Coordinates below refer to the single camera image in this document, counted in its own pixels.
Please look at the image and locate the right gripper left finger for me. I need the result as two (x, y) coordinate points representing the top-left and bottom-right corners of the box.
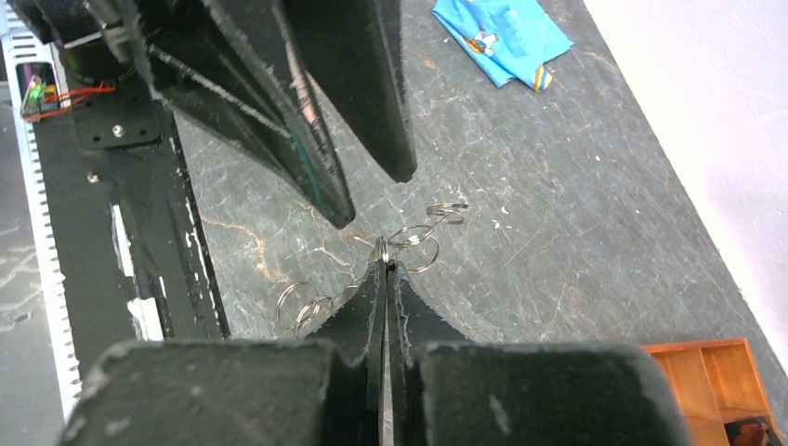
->
(59, 261), (385, 445)

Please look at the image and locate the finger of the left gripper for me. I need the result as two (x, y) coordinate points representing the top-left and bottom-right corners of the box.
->
(283, 0), (417, 183)
(117, 1), (356, 228)

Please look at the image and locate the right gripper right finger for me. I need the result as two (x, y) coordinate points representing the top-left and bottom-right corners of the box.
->
(387, 264), (691, 445)

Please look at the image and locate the blue patterned cloth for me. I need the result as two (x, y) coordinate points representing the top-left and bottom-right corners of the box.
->
(432, 0), (572, 92)

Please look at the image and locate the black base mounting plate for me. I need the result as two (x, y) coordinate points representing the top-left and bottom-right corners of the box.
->
(6, 0), (232, 426)

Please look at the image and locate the orange compartment tray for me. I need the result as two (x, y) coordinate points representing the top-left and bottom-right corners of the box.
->
(644, 338), (787, 445)

